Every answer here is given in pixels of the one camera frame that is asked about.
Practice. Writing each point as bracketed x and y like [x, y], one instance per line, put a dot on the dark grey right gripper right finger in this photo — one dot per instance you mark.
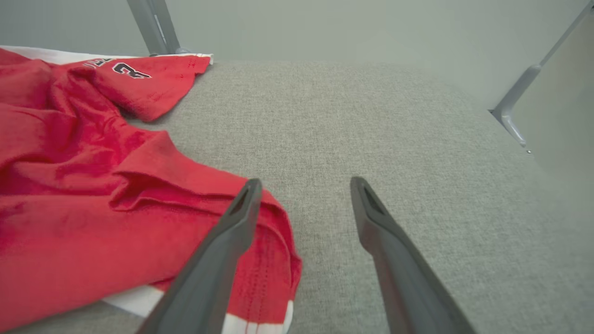
[408, 283]

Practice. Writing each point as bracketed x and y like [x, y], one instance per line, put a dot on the red and white jersey garment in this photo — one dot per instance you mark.
[69, 185]

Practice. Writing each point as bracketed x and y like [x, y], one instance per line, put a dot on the grey metal stand leg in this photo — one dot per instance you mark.
[515, 95]

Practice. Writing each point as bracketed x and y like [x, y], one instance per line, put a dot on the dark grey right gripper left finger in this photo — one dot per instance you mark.
[209, 278]

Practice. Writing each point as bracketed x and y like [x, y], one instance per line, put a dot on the grey fabric sofa cushion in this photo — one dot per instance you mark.
[348, 116]

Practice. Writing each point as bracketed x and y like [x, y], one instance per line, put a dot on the grey metal stand pole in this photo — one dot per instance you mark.
[153, 23]

